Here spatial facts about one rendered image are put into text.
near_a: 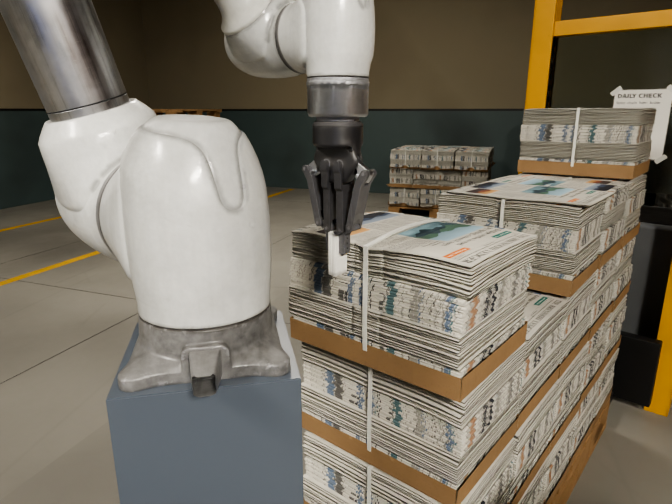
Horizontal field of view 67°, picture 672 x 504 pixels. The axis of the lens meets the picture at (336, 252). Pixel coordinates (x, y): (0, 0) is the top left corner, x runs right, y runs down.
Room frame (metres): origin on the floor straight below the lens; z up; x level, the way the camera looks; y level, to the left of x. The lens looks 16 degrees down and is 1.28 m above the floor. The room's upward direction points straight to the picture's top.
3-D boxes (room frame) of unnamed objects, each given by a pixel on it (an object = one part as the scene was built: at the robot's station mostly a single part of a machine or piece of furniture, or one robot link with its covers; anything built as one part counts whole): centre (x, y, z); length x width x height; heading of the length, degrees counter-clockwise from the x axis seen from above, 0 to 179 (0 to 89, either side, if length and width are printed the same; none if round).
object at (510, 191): (1.38, -0.54, 1.06); 0.37 x 0.29 x 0.01; 51
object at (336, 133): (0.77, 0.00, 1.22); 0.08 x 0.07 x 0.09; 50
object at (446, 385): (0.86, -0.23, 0.86); 0.29 x 0.16 x 0.04; 140
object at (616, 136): (1.85, -0.90, 0.65); 0.39 x 0.30 x 1.29; 50
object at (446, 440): (1.29, -0.44, 0.42); 1.17 x 0.39 x 0.83; 140
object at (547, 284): (1.39, -0.52, 0.86); 0.38 x 0.29 x 0.04; 51
